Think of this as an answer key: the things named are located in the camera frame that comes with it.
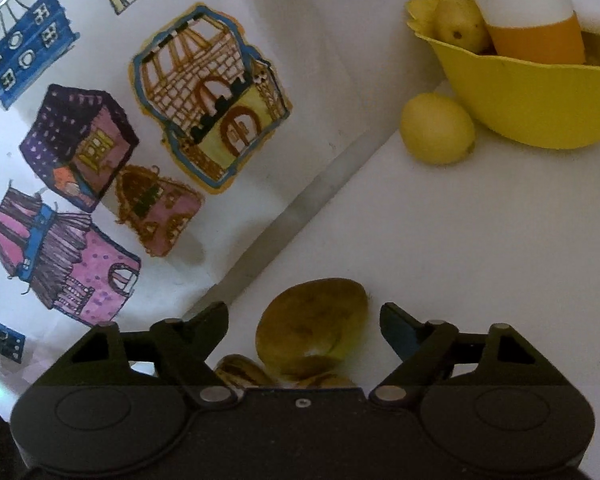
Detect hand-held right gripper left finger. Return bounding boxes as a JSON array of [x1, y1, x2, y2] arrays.
[[55, 301, 239, 409]]

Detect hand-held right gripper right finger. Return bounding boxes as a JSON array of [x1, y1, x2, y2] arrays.
[[370, 301, 562, 407]]

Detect olive green pear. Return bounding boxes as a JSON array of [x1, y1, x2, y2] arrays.
[[255, 278, 370, 380]]

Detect small striped pepino melon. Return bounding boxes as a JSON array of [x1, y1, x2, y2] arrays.
[[214, 354, 277, 389]]

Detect white printed table cover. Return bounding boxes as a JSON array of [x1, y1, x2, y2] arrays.
[[180, 75, 600, 391]]

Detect yellow lemon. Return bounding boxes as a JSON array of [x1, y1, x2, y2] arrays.
[[400, 92, 477, 166]]

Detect yellow plastic bowl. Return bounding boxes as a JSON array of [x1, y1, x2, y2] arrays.
[[406, 0, 600, 150]]

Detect coloured houses drawing sheet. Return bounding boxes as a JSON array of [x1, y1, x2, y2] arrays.
[[0, 0, 461, 401]]

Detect yellow pear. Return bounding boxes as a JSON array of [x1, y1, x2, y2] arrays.
[[434, 0, 492, 54]]

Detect white and orange cup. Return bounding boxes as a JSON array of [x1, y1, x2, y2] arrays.
[[452, 0, 588, 66]]

